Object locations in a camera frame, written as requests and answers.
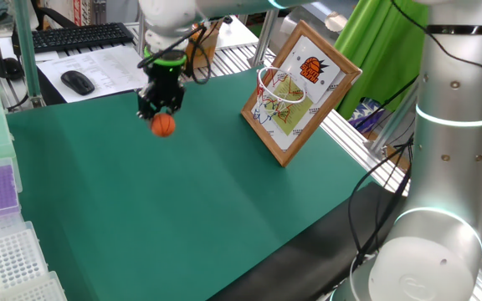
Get blue white patterned bag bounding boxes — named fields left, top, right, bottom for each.
left=348, top=98, right=383, bottom=131

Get white hoop with net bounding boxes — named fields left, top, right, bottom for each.
left=254, top=65, right=307, bottom=126

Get green flange ring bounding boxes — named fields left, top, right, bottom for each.
left=143, top=46, right=187, bottom=68

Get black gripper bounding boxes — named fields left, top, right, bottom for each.
left=136, top=63, right=187, bottom=122

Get black keyboard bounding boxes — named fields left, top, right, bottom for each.
left=13, top=22, right=136, bottom=54

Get black table pad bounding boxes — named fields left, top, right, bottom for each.
left=207, top=181, right=405, bottom=301

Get orange mini basketball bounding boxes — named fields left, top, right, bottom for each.
left=151, top=112, right=177, bottom=138

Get clear pipette tip box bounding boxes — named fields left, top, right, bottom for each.
left=0, top=212, right=49, bottom=296
left=0, top=270, right=69, bottom=301

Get black cable bundle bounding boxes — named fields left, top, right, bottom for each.
left=347, top=137, right=413, bottom=268

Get printed paper sheets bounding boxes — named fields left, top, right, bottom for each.
left=35, top=44, right=150, bottom=104

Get black computer mouse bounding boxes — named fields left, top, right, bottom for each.
left=60, top=69, right=95, bottom=96

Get wooden-framed mini basketball hoop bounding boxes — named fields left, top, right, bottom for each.
left=240, top=19, right=362, bottom=168

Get thick black camera cable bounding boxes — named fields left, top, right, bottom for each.
left=136, top=24, right=212, bottom=84

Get white backboard plate with logo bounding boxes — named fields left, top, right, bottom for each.
left=280, top=35, right=342, bottom=105

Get aluminium frame profile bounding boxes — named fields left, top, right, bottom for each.
left=368, top=83, right=420, bottom=156
left=251, top=10, right=279, bottom=68
left=13, top=0, right=44, bottom=108

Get black cable strap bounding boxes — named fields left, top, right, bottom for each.
left=425, top=23, right=482, bottom=37

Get green table mat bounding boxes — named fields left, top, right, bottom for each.
left=5, top=69, right=374, bottom=301

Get bright green cloth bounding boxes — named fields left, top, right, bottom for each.
left=333, top=0, right=430, bottom=120

